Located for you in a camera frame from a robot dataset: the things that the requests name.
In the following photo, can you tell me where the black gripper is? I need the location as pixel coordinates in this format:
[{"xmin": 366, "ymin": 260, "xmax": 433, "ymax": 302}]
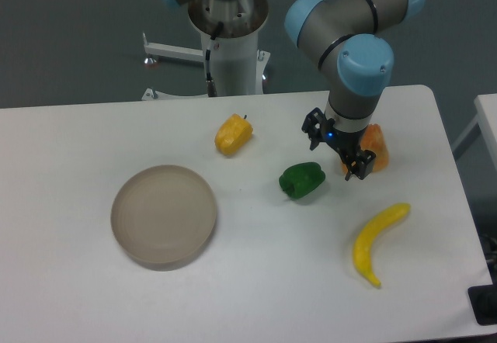
[{"xmin": 301, "ymin": 108, "xmax": 376, "ymax": 181}]

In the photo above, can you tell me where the green bell pepper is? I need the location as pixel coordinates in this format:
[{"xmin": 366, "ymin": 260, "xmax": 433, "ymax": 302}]
[{"xmin": 279, "ymin": 162, "xmax": 325, "ymax": 199}]

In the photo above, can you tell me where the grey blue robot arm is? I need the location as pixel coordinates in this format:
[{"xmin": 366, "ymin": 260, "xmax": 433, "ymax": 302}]
[{"xmin": 162, "ymin": 0, "xmax": 425, "ymax": 178}]

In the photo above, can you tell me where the yellow bell pepper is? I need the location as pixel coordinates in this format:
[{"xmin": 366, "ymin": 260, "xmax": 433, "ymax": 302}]
[{"xmin": 214, "ymin": 114, "xmax": 253, "ymax": 156}]

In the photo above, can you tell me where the yellow banana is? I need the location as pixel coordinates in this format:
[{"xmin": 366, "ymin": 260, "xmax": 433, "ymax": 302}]
[{"xmin": 352, "ymin": 203, "xmax": 411, "ymax": 289}]

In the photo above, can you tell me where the white side table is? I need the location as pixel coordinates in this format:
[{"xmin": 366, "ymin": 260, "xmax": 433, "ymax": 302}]
[{"xmin": 450, "ymin": 93, "xmax": 496, "ymax": 164}]

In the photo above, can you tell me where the beige round plate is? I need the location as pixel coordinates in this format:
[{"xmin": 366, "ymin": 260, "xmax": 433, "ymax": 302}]
[{"xmin": 110, "ymin": 165, "xmax": 217, "ymax": 271}]

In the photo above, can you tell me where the black device at edge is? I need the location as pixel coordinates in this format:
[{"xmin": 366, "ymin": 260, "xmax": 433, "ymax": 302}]
[{"xmin": 467, "ymin": 284, "xmax": 496, "ymax": 326}]

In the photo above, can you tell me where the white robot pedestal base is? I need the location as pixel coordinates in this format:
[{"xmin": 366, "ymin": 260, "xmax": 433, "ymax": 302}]
[{"xmin": 143, "ymin": 0, "xmax": 270, "ymax": 97}]

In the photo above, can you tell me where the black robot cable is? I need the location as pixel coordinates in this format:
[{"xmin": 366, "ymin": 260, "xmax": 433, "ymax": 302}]
[{"xmin": 204, "ymin": 21, "xmax": 224, "ymax": 98}]

